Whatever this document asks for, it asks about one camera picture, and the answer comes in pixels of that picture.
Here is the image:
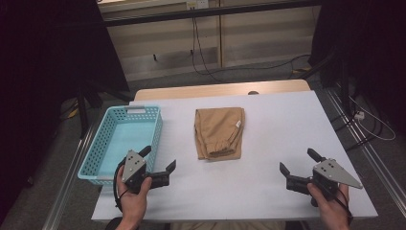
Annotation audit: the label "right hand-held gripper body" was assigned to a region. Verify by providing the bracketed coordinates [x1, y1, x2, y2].
[285, 158, 364, 208]

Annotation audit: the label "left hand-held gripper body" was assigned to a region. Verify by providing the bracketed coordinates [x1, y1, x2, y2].
[121, 149, 170, 195]

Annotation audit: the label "light blue plastic basket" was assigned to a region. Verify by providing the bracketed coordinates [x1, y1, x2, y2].
[77, 104, 164, 187]

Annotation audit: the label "khaki pants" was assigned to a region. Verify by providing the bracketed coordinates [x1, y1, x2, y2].
[193, 106, 246, 161]

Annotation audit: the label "person's left hand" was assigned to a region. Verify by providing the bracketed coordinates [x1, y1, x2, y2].
[115, 165, 153, 223]

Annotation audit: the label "person's right hand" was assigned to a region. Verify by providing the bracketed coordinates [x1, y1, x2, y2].
[306, 182, 352, 225]

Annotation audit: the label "white table cover board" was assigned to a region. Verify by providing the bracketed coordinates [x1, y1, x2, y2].
[91, 90, 379, 222]

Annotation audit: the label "black metal stand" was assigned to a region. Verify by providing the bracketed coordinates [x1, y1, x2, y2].
[75, 80, 133, 140]
[296, 47, 355, 119]

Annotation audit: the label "light wooden table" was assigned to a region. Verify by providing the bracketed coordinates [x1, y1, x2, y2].
[133, 79, 311, 102]

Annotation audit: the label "black curtain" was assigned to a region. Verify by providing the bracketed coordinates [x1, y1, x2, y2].
[309, 0, 406, 132]
[0, 0, 130, 219]

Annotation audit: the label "black horizontal beam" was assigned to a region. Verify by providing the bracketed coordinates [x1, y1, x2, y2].
[101, 0, 322, 28]

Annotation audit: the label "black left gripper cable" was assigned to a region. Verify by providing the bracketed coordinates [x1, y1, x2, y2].
[112, 157, 128, 213]

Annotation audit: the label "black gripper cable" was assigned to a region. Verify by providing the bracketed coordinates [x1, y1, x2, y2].
[112, 157, 128, 213]
[331, 188, 354, 224]

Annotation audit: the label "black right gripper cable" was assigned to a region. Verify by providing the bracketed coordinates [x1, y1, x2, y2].
[331, 188, 354, 224]

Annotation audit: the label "metal floor rail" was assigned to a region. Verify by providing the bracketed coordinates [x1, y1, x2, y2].
[324, 87, 406, 219]
[41, 124, 97, 230]

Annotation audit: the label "black floor cable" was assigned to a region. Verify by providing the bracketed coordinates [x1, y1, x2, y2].
[329, 111, 386, 151]

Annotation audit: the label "thin white cable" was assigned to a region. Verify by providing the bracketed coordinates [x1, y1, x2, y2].
[348, 95, 396, 142]

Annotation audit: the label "long black power cable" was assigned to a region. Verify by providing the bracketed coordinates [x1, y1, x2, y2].
[191, 15, 312, 84]

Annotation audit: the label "white wall socket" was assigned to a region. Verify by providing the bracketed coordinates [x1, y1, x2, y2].
[186, 0, 210, 10]

